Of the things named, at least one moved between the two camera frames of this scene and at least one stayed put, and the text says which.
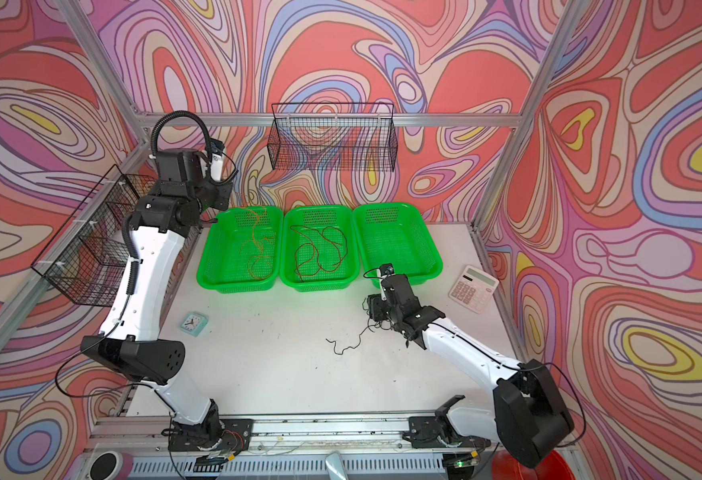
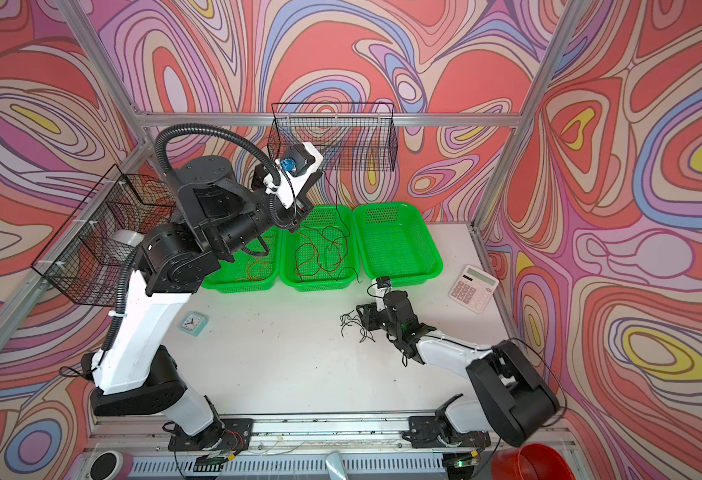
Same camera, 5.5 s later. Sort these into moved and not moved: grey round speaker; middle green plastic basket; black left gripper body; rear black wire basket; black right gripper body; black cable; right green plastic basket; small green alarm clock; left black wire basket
Moved: black left gripper body; black cable; black right gripper body
Not moved: right green plastic basket; rear black wire basket; small green alarm clock; middle green plastic basket; left black wire basket; grey round speaker
